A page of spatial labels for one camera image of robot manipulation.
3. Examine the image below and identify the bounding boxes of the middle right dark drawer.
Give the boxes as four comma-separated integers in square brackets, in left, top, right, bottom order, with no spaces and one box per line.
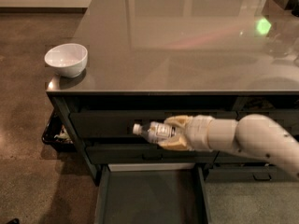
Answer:
[215,152,260,163]

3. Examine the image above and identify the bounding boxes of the middle left dark drawer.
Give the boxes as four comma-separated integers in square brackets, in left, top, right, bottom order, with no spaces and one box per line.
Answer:
[86,144,217,164]

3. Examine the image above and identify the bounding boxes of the dark drawer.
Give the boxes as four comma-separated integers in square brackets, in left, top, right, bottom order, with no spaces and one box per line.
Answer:
[215,152,260,163]
[206,166,294,182]
[237,109,299,136]
[69,110,236,138]
[86,144,217,164]

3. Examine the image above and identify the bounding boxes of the top right dark drawer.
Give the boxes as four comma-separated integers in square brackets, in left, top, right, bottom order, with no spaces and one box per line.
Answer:
[237,109,299,136]

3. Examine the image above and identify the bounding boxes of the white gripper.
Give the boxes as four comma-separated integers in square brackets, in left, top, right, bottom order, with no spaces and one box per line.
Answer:
[158,115,214,151]

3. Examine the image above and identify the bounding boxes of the clear plastic water bottle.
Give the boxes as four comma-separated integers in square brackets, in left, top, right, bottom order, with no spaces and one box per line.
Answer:
[133,121,176,144]

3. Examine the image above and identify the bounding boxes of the white ceramic bowl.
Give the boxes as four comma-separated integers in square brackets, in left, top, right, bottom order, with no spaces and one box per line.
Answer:
[44,43,88,77]

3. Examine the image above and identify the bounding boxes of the top left dark drawer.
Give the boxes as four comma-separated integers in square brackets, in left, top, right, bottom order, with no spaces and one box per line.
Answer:
[69,110,236,138]

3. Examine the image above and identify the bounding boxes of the black bin beside cabinet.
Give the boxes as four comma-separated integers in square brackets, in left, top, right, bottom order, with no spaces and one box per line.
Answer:
[41,112,76,152]

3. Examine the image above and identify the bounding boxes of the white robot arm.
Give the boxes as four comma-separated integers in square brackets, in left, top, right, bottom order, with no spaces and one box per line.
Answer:
[158,114,299,178]

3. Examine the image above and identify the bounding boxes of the open bottom left drawer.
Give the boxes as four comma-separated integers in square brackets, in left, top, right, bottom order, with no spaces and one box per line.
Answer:
[94,165,212,224]

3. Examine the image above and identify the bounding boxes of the dark cabinet frame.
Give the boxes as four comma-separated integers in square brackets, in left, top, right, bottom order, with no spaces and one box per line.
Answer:
[49,91,299,180]

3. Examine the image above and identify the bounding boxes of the bottom right dark drawer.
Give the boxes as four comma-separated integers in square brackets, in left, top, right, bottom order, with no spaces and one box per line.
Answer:
[206,166,294,182]

